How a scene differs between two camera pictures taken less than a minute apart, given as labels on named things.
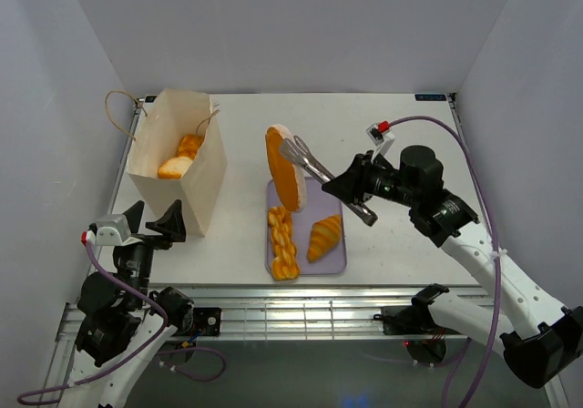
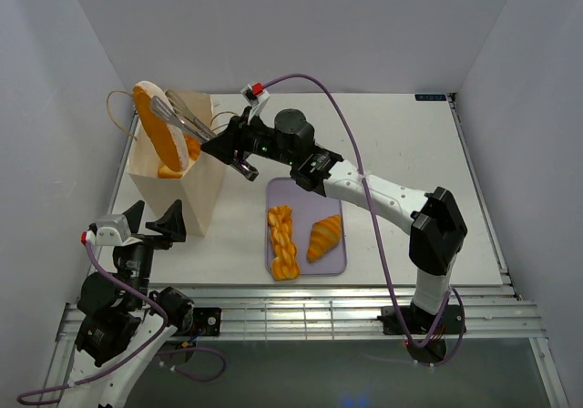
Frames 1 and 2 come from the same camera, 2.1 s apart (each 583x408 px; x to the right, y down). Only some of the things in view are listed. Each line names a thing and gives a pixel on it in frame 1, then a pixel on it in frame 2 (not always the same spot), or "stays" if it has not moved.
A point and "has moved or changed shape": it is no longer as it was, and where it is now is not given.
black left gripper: x=171 y=223 stays
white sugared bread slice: x=288 y=175 -> x=168 y=137
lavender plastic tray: x=319 y=206 stays
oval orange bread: x=174 y=168 stays
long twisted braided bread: x=189 y=146 stays
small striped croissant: x=325 y=234 stays
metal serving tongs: x=297 y=149 has moved or changed shape
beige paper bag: x=164 y=117 stays
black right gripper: x=353 y=182 -> x=234 y=138
